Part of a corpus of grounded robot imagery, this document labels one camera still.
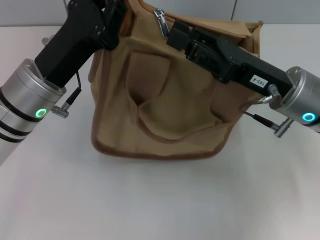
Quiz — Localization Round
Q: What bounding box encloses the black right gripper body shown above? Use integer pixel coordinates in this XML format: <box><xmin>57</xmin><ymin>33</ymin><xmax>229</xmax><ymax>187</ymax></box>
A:
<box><xmin>216</xmin><ymin>38</ymin><xmax>294</xmax><ymax>98</ymax></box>

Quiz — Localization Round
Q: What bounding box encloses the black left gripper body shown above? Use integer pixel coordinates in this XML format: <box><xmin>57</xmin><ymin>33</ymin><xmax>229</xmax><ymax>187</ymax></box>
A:
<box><xmin>34</xmin><ymin>0</ymin><xmax>111</xmax><ymax>89</ymax></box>

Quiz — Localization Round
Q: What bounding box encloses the khaki canvas food bag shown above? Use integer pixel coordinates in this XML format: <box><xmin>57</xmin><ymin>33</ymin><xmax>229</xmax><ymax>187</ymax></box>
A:
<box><xmin>90</xmin><ymin>0</ymin><xmax>265</xmax><ymax>161</ymax></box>

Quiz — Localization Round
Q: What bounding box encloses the silver metal zipper slider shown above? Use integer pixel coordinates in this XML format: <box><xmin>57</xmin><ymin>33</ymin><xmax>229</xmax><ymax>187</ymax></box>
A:
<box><xmin>153</xmin><ymin>8</ymin><xmax>171</xmax><ymax>38</ymax></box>

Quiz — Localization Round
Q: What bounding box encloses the right wrist cable with plugs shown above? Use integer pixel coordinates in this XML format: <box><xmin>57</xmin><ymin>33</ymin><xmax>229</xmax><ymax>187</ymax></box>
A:
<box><xmin>241</xmin><ymin>84</ymin><xmax>295</xmax><ymax>138</ymax></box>

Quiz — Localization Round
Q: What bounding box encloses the wrist cable with plugs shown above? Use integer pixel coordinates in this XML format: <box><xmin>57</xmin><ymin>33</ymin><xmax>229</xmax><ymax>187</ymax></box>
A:
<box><xmin>241</xmin><ymin>84</ymin><xmax>295</xmax><ymax>138</ymax></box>
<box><xmin>41</xmin><ymin>36</ymin><xmax>83</xmax><ymax>118</ymax></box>

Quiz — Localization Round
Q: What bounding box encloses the left wrist cable with plugs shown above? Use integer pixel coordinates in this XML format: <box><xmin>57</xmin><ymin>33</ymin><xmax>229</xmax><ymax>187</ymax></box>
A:
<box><xmin>41</xmin><ymin>36</ymin><xmax>83</xmax><ymax>118</ymax></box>

